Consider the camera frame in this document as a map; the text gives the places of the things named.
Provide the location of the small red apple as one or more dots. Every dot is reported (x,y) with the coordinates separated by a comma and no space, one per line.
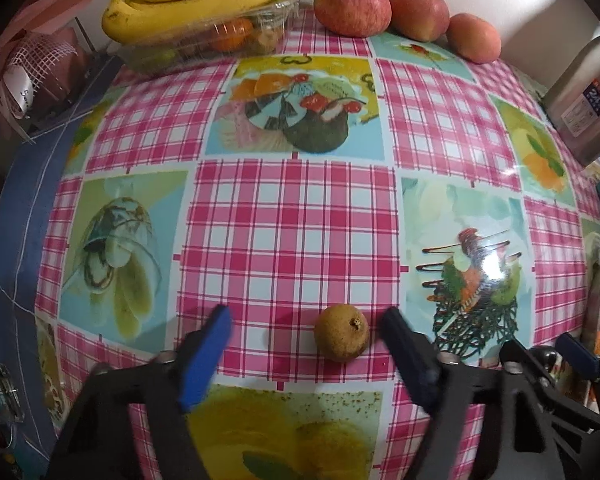
(474,38)

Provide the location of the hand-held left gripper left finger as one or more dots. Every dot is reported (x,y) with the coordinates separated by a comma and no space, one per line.
(202,365)

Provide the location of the glass mug with red label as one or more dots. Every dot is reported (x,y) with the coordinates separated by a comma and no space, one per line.
(2,395)

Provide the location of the stainless steel thermos jug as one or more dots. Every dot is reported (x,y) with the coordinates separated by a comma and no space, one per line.
(582,105)

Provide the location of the large red apple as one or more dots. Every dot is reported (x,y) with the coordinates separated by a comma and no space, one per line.
(352,9)

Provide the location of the yellow banana bunch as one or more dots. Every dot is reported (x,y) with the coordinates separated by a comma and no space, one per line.
(190,5)

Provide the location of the blue cloth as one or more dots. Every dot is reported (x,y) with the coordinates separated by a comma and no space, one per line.
(25,200)

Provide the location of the pink checkered fruit-print tablecloth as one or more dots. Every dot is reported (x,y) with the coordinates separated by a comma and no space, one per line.
(290,220)

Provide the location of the orange in plastic container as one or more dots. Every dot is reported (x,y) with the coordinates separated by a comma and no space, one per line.
(234,35)

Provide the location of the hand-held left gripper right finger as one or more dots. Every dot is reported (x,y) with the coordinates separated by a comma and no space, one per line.
(412,360)

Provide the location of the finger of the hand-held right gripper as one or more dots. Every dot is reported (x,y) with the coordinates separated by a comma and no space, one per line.
(577,355)
(544,375)

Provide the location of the small brown round fruit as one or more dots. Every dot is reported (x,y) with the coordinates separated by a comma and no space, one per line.
(341,334)

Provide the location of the pink flower bouquet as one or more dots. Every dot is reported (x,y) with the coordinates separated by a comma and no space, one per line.
(25,65)

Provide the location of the clear plastic fruit container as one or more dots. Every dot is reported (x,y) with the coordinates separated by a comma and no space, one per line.
(190,50)

